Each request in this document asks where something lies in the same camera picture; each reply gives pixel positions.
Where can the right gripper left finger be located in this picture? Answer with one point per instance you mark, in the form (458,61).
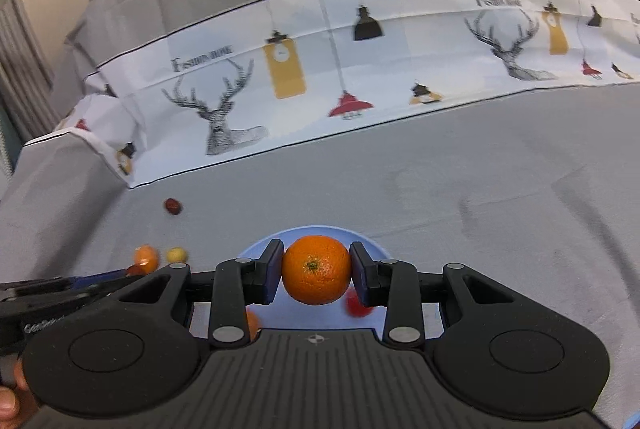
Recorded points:
(238,283)

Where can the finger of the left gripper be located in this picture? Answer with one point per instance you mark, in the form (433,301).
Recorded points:
(106,282)

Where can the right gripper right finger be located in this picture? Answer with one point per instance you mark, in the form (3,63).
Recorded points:
(394,285)

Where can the red fruit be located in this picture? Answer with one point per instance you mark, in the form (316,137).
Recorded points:
(353,306)
(135,269)

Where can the lone orange tangerine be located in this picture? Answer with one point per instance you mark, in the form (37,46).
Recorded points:
(316,270)

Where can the person hand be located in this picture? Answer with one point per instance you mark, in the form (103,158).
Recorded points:
(18,404)

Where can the middle wrapped orange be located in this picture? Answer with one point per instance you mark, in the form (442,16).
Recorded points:
(146,258)

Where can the blue plate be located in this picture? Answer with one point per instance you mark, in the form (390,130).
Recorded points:
(286,313)

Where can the upper yellow small fruit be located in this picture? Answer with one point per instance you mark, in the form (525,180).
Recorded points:
(177,255)

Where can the far dark red jujube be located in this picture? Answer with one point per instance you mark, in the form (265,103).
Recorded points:
(172,206)

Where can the grey printed sofa cover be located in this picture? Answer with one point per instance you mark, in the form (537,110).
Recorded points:
(503,133)

